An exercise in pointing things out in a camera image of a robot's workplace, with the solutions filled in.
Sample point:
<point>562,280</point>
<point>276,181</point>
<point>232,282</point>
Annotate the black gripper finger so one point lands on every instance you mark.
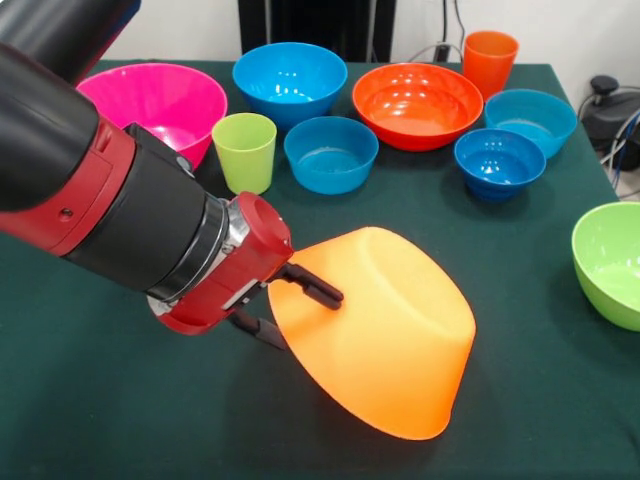
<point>315,287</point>
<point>260,330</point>

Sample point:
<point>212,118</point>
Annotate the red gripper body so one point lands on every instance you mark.
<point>260,240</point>

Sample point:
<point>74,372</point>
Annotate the large light orange bowl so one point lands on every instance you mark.
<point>390,340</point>

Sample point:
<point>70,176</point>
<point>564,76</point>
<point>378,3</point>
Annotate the large pink bowl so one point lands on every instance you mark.
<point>165,100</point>

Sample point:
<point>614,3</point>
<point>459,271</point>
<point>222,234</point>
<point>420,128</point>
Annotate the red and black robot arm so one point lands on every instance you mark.
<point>50,150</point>

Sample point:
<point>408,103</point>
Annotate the light green cup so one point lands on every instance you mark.
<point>245,160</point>

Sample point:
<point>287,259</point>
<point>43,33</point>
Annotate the small light blue bowl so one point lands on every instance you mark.
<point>550,120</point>
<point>330,170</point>

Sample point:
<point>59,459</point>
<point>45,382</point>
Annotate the dark green tablecloth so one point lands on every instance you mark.
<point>150,410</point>

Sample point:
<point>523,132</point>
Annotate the medium blue bowl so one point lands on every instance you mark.
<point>290,75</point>

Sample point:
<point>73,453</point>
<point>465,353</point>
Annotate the shallow red-orange bowl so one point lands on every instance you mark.
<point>415,110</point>

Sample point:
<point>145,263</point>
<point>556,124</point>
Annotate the small dark blue bowl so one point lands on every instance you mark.
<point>500,165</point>

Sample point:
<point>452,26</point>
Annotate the red-orange cup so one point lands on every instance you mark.
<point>490,65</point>

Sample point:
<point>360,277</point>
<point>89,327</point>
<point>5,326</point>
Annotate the light green bowl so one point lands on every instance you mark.
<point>610,260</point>

